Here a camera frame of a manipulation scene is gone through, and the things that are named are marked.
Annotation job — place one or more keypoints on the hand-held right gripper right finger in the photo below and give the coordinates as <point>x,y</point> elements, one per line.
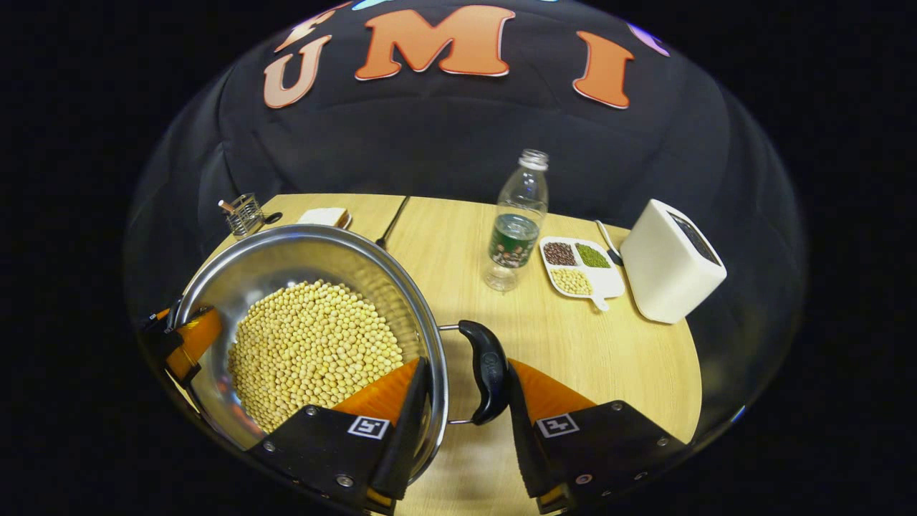
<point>523,444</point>

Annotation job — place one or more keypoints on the clear plastic water bottle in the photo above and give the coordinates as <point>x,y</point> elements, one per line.
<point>516,240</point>

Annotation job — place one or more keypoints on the white toaster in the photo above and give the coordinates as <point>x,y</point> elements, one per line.
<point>659,272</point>

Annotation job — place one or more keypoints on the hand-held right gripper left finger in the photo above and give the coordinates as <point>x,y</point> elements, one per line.
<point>408,437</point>

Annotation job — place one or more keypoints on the small black scoop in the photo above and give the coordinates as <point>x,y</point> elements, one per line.
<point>273,217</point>

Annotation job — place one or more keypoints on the white spoon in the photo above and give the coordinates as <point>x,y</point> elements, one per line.
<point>607,244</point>

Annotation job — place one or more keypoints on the sandwich with lettuce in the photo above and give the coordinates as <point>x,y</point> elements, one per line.
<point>322,216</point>

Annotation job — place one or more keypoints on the pile of yellow soybeans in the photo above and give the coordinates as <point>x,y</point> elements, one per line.
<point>308,344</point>

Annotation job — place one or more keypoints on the white divided bean dish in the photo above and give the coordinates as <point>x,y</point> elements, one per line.
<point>609,283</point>

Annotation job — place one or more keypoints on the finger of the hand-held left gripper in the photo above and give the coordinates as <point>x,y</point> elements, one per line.
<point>197,340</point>

